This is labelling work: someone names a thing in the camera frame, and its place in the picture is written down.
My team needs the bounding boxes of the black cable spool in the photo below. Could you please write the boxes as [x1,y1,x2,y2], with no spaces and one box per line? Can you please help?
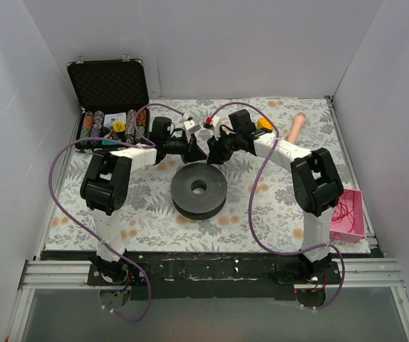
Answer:
[170,162,227,220]

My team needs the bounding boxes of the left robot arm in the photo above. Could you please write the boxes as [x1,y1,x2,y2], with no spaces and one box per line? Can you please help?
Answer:
[81,117,207,285]

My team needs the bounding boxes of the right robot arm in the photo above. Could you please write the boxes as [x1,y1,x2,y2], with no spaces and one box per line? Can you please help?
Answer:
[204,110,343,284]

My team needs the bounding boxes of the floral table mat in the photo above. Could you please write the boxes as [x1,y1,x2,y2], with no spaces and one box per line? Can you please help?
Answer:
[40,98,373,254]

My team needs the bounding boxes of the yellow toy brick tower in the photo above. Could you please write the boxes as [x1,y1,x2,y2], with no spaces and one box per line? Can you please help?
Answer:
[257,118,273,131]

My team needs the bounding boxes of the beige toy microphone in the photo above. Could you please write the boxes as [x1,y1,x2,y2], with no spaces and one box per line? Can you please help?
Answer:
[286,112,306,144]

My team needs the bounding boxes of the black poker chip case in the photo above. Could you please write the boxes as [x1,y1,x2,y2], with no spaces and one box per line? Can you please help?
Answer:
[66,56,150,153]

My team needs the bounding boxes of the black front base bar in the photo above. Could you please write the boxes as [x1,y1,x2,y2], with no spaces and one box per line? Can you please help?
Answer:
[87,252,341,302]

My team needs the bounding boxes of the pink plastic box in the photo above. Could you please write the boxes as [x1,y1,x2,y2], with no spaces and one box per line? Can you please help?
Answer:
[330,189,366,244]

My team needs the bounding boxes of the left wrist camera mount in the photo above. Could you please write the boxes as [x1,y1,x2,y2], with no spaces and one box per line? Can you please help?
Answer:
[182,115,201,138]

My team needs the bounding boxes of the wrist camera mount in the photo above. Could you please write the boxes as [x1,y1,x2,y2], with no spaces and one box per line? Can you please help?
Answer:
[204,115,222,140]
[182,115,201,138]

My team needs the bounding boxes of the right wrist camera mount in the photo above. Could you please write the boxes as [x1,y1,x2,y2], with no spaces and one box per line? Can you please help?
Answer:
[204,115,222,140]

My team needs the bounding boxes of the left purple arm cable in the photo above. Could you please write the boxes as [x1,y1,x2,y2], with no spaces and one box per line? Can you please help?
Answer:
[49,103,191,323]

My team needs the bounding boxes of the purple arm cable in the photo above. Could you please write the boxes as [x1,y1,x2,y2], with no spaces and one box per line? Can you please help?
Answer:
[209,102,344,311]
[49,103,191,323]

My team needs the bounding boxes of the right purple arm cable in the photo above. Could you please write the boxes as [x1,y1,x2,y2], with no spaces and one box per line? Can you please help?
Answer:
[209,102,344,311]

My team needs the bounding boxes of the red cable bundle in box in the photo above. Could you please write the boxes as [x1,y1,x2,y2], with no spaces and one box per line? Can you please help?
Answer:
[332,192,357,232]

